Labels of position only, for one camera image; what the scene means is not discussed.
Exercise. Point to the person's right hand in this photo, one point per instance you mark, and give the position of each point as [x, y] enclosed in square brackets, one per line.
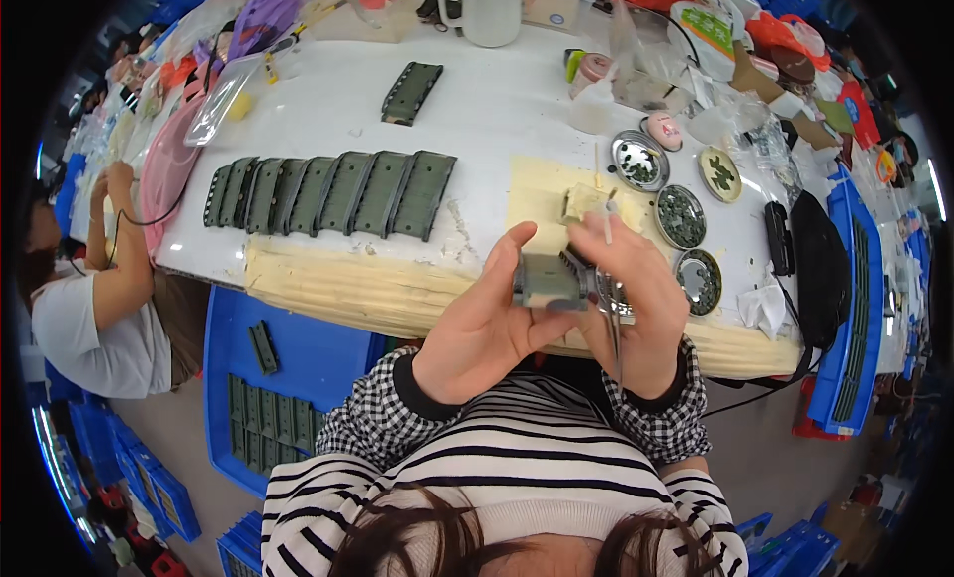
[648, 316]

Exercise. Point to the person's left hand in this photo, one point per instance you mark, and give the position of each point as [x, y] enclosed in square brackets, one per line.
[477, 331]

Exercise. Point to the person's right fingers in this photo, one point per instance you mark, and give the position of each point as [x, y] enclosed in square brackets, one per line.
[615, 245]

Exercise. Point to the thin white stick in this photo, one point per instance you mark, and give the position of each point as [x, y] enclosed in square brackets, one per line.
[608, 219]

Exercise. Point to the green model hull piece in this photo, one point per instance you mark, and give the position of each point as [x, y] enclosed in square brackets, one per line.
[548, 279]

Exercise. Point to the metal tweezers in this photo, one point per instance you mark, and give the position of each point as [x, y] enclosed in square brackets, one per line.
[615, 338]

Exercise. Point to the small cream foam block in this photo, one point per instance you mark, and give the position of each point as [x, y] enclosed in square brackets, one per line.
[583, 203]

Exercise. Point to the thin wooden stick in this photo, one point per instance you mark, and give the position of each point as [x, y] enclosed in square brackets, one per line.
[597, 167]

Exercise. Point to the cream paper work pad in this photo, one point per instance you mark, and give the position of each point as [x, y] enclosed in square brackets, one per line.
[540, 197]

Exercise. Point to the pink oval case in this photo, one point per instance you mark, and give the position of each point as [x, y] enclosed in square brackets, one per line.
[663, 131]

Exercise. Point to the cream round dish green piece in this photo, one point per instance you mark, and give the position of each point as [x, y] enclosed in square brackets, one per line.
[720, 174]

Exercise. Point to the crumpled white tissue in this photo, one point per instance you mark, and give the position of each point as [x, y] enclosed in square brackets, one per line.
[762, 308]

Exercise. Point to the black rectangular device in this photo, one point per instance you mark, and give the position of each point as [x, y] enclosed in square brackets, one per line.
[779, 238]

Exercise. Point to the pink lidded jar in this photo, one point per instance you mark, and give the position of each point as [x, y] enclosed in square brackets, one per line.
[592, 70]

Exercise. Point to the black cloth pouch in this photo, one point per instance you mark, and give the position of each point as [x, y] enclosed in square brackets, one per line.
[820, 271]

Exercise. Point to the person's body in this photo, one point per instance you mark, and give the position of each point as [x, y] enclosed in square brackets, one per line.
[522, 458]

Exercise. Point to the heap of bags and packets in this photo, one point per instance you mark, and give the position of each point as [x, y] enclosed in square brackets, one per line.
[782, 62]

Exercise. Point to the long blue plastic tray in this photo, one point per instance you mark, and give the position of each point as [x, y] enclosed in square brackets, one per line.
[857, 316]

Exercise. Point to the single green model panel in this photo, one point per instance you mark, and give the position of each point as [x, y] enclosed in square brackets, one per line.
[411, 92]
[264, 347]

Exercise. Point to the white mug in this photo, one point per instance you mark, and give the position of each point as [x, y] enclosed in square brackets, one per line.
[488, 10]

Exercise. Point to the cream tape table edging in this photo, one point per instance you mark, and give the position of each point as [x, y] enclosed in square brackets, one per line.
[350, 286]

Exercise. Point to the row of green model panels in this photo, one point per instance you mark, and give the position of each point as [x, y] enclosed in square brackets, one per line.
[350, 193]
[268, 424]

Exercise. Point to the blue plastic crate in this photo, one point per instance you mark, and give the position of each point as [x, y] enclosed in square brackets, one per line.
[313, 338]

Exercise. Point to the stack of blue crates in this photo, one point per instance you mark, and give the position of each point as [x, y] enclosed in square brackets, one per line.
[149, 480]
[790, 551]
[242, 551]

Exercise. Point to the yellow sponge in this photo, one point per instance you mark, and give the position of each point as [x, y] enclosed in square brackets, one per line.
[240, 107]

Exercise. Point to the purple plastic bag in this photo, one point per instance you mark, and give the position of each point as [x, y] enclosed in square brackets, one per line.
[261, 18]

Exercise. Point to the pink plastic tray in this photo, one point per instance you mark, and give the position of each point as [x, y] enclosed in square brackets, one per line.
[168, 174]

